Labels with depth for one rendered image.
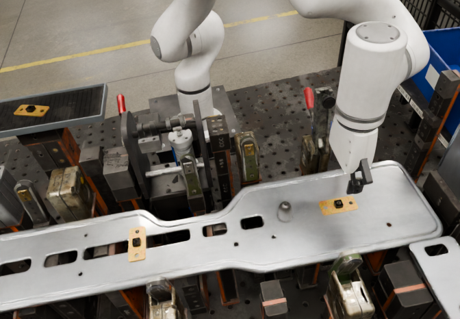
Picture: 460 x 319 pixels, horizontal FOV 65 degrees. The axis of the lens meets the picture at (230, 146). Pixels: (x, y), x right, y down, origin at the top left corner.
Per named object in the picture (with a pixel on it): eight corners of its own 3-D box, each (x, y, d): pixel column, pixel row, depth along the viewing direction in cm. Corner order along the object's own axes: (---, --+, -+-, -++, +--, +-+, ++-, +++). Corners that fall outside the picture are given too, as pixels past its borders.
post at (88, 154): (126, 244, 115) (77, 161, 86) (126, 231, 118) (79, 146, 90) (141, 241, 115) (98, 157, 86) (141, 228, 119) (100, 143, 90)
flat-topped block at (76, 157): (79, 225, 121) (10, 129, 89) (82, 206, 127) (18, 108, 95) (109, 220, 122) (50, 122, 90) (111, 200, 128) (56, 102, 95)
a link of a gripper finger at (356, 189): (350, 170, 68) (345, 192, 72) (357, 184, 65) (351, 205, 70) (367, 168, 68) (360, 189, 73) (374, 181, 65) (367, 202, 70)
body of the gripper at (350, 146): (328, 98, 66) (322, 140, 74) (350, 135, 59) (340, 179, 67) (367, 91, 67) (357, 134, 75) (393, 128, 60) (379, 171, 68)
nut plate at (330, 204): (323, 215, 82) (324, 213, 81) (317, 202, 85) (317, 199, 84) (359, 209, 82) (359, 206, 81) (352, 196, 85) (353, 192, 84)
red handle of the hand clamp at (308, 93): (313, 148, 87) (300, 87, 90) (311, 150, 89) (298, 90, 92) (330, 146, 88) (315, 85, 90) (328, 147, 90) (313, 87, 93)
